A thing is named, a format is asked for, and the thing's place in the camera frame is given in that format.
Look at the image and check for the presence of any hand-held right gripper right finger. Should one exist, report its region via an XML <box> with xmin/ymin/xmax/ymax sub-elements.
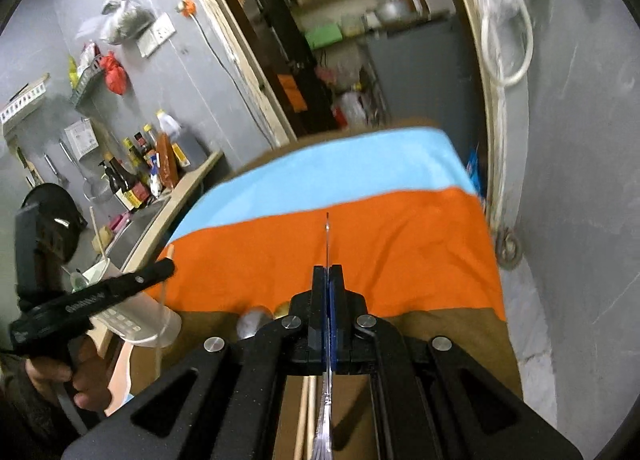
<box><xmin>329</xmin><ymin>264</ymin><xmax>583</xmax><ymax>460</ymax></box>

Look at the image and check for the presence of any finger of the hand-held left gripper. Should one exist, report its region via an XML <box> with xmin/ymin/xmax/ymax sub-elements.
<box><xmin>107</xmin><ymin>258</ymin><xmax>176</xmax><ymax>302</ymax></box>

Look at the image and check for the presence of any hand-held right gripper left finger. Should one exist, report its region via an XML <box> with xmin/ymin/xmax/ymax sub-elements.
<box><xmin>62</xmin><ymin>265</ymin><xmax>329</xmax><ymax>460</ymax></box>

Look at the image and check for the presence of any white utensil holder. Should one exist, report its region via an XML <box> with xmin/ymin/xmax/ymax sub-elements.
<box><xmin>75</xmin><ymin>259</ymin><xmax>183</xmax><ymax>347</ymax></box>

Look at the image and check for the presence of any silver spoon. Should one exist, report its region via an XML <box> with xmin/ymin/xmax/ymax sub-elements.
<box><xmin>236</xmin><ymin>307</ymin><xmax>275</xmax><ymax>341</ymax></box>

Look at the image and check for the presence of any wooden chopstick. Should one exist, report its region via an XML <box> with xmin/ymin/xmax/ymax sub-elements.
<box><xmin>306</xmin><ymin>376</ymin><xmax>320</xmax><ymax>446</ymax></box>
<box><xmin>89</xmin><ymin>206</ymin><xmax>108</xmax><ymax>263</ymax></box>
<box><xmin>292</xmin><ymin>376</ymin><xmax>310</xmax><ymax>460</ymax></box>

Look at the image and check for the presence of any person's left forearm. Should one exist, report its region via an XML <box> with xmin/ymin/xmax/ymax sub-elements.
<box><xmin>0</xmin><ymin>347</ymin><xmax>66</xmax><ymax>460</ymax></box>

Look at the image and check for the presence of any person's left hand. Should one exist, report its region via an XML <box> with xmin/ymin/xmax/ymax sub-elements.
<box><xmin>30</xmin><ymin>335</ymin><xmax>114</xmax><ymax>411</ymax></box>

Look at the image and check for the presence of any steel sink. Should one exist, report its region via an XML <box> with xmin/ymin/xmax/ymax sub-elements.
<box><xmin>106</xmin><ymin>199</ymin><xmax>172</xmax><ymax>267</ymax></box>

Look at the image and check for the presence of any sauce bottle yellow red label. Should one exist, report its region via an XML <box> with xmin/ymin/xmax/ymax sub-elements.
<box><xmin>122</xmin><ymin>139</ymin><xmax>152</xmax><ymax>208</ymax></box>

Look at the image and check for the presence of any blue white packet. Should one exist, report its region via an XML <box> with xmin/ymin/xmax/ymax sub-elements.
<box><xmin>147</xmin><ymin>165</ymin><xmax>166</xmax><ymax>198</ymax></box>

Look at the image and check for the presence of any striped blanket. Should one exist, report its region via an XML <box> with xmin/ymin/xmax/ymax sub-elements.
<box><xmin>112</xmin><ymin>115</ymin><xmax>523</xmax><ymax>460</ymax></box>

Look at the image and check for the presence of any mesh strainer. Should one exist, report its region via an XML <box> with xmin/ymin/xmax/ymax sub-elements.
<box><xmin>59</xmin><ymin>139</ymin><xmax>115</xmax><ymax>202</ymax></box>

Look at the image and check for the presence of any beige kitchen counter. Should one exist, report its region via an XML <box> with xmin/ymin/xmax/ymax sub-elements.
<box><xmin>95</xmin><ymin>150</ymin><xmax>226</xmax><ymax>361</ymax></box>

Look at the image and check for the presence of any black pan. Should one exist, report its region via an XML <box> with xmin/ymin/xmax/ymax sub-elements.
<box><xmin>22</xmin><ymin>182</ymin><xmax>89</xmax><ymax>262</ymax></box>

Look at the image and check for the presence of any large oil jug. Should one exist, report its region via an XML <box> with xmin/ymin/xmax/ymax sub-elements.
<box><xmin>155</xmin><ymin>109</ymin><xmax>208</xmax><ymax>168</ymax></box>

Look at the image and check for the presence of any hanging metal utensil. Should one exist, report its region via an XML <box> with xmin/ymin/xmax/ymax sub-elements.
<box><xmin>42</xmin><ymin>152</ymin><xmax>68</xmax><ymax>188</ymax></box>

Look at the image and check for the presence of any white hanging basket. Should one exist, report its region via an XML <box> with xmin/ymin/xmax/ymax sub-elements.
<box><xmin>64</xmin><ymin>119</ymin><xmax>98</xmax><ymax>158</ymax></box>

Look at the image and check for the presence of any metal floor drain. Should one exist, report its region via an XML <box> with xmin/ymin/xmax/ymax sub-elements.
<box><xmin>495</xmin><ymin>229</ymin><xmax>523</xmax><ymax>270</ymax></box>

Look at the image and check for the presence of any red plastic bag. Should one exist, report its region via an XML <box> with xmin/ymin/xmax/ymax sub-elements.
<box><xmin>102</xmin><ymin>51</ymin><xmax>132</xmax><ymax>96</ymax></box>

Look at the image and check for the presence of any blue plastic bag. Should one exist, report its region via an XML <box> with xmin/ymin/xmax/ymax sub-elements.
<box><xmin>465</xmin><ymin>142</ymin><xmax>488</xmax><ymax>196</ymax></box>

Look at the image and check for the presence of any white plastic bag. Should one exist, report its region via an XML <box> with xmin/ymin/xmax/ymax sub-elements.
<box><xmin>334</xmin><ymin>90</ymin><xmax>368</xmax><ymax>128</ymax></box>

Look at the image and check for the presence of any grey cabinet with pot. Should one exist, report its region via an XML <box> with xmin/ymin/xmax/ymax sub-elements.
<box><xmin>362</xmin><ymin>10</ymin><xmax>483</xmax><ymax>151</ymax></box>

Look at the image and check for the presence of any clear plastic bag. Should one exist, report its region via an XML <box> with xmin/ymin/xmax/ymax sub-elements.
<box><xmin>77</xmin><ymin>0</ymin><xmax>156</xmax><ymax>46</ymax></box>

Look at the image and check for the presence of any green box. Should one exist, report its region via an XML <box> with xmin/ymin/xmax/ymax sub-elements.
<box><xmin>304</xmin><ymin>22</ymin><xmax>345</xmax><ymax>52</ymax></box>

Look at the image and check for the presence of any metal pot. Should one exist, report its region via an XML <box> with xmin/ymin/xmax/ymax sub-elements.
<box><xmin>375</xmin><ymin>0</ymin><xmax>416</xmax><ymax>23</ymax></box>

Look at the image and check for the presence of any grey wall basket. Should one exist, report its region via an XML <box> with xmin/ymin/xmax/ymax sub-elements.
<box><xmin>69</xmin><ymin>57</ymin><xmax>108</xmax><ymax>108</ymax></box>

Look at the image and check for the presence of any long white wall basket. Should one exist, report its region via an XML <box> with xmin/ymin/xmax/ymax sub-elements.
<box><xmin>0</xmin><ymin>72</ymin><xmax>51</xmax><ymax>126</ymax></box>

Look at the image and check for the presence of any thin power cable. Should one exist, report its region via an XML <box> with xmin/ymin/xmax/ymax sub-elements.
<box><xmin>189</xmin><ymin>12</ymin><xmax>281</xmax><ymax>148</ymax></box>

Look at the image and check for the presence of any wall switch socket panel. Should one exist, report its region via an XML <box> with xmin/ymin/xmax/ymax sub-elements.
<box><xmin>136</xmin><ymin>12</ymin><xmax>176</xmax><ymax>58</ymax></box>

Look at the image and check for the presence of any wooden door frame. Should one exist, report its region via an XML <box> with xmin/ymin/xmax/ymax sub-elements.
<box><xmin>167</xmin><ymin>0</ymin><xmax>531</xmax><ymax>241</ymax></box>

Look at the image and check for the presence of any white hose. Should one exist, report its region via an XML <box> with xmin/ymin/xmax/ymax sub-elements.
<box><xmin>477</xmin><ymin>0</ymin><xmax>536</xmax><ymax>88</ymax></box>

